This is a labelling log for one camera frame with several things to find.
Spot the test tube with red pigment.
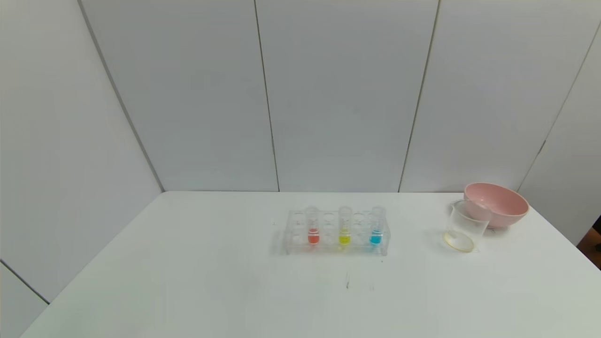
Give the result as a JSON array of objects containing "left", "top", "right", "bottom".
[{"left": 305, "top": 207, "right": 321, "bottom": 246}]

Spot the test tube with yellow pigment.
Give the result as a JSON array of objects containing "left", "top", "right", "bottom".
[{"left": 338, "top": 206, "right": 353, "bottom": 246}]

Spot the clear plastic test tube rack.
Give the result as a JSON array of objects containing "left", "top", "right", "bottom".
[{"left": 284, "top": 209, "right": 390, "bottom": 257}]

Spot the test tube with blue pigment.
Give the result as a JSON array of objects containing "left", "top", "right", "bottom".
[{"left": 370, "top": 206, "right": 386, "bottom": 246}]

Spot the clear plastic beaker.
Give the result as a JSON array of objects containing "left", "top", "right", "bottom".
[{"left": 443, "top": 200, "right": 492, "bottom": 254}]

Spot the pink bowl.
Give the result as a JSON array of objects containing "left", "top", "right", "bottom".
[{"left": 464, "top": 182, "right": 530, "bottom": 230}]

